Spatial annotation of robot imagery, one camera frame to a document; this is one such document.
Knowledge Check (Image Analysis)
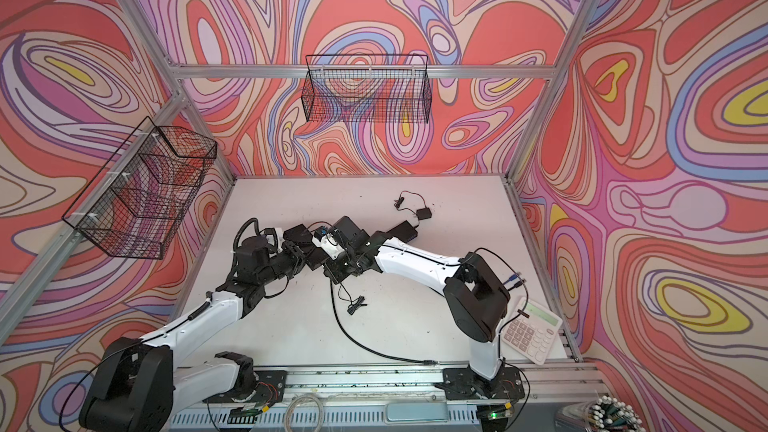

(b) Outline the clear coiled cable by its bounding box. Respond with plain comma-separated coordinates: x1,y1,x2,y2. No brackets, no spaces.
283,394,326,432

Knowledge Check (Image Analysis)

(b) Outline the black network switch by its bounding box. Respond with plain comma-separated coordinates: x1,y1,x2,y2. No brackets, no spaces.
283,224,329,270
386,220,418,243

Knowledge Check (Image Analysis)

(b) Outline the black wire basket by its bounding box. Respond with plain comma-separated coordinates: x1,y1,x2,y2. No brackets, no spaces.
301,53,433,124
62,117,218,260

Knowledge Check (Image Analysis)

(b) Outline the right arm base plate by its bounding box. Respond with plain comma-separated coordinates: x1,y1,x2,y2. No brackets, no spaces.
434,366,525,403

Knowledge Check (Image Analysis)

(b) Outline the aluminium front rail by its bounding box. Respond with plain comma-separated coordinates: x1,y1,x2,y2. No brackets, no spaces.
160,363,608,431

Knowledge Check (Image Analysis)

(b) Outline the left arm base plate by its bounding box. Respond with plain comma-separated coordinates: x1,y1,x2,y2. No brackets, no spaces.
204,369,288,405

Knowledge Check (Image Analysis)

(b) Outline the black wire basket back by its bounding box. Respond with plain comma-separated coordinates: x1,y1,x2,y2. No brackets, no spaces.
301,53,433,124

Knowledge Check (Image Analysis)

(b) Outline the white calculator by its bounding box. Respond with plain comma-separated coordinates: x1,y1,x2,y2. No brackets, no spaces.
501,297,562,365

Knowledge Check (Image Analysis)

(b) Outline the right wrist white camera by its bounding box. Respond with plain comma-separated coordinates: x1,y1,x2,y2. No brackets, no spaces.
312,227,344,260

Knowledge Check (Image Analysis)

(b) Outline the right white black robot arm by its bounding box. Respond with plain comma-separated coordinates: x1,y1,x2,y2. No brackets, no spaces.
312,216,510,397

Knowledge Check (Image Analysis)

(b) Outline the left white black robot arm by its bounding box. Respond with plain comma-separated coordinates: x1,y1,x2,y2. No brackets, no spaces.
78,225,315,431

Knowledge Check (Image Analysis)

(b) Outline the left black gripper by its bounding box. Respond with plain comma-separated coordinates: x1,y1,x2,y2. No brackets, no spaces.
254,241,317,289

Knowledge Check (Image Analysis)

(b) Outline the bundle of white-tipped cables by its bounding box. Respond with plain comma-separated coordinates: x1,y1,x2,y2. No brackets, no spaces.
554,394,649,432

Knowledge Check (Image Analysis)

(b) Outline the black wire basket left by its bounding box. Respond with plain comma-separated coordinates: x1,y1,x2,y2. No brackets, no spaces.
62,117,218,260

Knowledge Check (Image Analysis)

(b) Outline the grey flat device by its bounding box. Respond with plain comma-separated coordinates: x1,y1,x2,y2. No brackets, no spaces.
385,402,449,424

